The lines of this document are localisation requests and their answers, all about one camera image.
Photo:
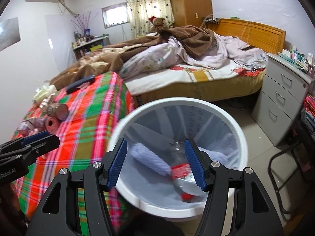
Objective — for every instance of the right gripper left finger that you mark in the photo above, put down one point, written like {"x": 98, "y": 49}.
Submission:
{"x": 58, "y": 211}

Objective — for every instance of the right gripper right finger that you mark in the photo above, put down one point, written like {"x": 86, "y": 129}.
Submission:
{"x": 253, "y": 210}

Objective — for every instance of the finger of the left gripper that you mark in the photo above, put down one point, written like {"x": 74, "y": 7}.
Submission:
{"x": 17, "y": 144}
{"x": 29, "y": 154}

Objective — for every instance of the purple milk carton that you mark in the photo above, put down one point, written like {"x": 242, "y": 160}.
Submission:
{"x": 32, "y": 126}

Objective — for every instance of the red drink can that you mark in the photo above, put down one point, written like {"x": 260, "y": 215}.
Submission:
{"x": 52, "y": 125}

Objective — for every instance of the printed snack wrapper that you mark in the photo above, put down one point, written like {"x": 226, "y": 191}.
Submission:
{"x": 46, "y": 100}

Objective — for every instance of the cartoon face can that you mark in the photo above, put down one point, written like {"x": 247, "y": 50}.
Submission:
{"x": 58, "y": 110}

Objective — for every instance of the crushed clear plastic bottle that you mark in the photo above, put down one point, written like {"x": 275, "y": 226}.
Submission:
{"x": 183, "y": 178}

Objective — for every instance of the white mesh trash bin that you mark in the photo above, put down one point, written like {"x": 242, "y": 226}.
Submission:
{"x": 163, "y": 126}

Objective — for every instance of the black metal chair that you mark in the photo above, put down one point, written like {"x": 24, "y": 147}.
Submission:
{"x": 291, "y": 169}

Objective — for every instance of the green tissue pack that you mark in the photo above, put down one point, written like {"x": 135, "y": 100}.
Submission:
{"x": 42, "y": 93}

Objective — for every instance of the dark blue glasses case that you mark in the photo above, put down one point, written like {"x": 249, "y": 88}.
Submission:
{"x": 79, "y": 84}

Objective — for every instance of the cluttered shelf unit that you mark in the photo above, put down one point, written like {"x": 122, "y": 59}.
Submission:
{"x": 85, "y": 46}

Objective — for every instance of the brown fleece blanket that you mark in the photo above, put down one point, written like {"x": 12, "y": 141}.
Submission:
{"x": 194, "y": 40}

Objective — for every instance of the grey drawer cabinet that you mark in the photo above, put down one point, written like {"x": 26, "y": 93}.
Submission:
{"x": 281, "y": 97}

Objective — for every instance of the dried branch vase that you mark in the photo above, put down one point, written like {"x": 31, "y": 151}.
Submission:
{"x": 82, "y": 21}

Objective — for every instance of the mattress with floral sheet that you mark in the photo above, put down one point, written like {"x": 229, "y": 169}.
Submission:
{"x": 230, "y": 81}

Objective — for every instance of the small window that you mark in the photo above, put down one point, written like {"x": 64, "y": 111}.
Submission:
{"x": 115, "y": 15}

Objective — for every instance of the white floral duvet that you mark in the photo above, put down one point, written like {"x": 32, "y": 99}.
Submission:
{"x": 212, "y": 55}

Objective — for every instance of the wooden headboard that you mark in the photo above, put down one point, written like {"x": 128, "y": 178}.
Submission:
{"x": 269, "y": 39}

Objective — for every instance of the brown teddy bear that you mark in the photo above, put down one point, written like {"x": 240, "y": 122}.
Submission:
{"x": 159, "y": 25}

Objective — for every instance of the patterned curtain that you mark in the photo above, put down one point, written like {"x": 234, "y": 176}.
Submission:
{"x": 140, "y": 11}

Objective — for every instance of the wooden wardrobe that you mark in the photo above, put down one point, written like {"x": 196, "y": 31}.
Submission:
{"x": 190, "y": 12}

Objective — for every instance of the silver wall poster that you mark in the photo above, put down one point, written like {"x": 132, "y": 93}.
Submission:
{"x": 9, "y": 33}

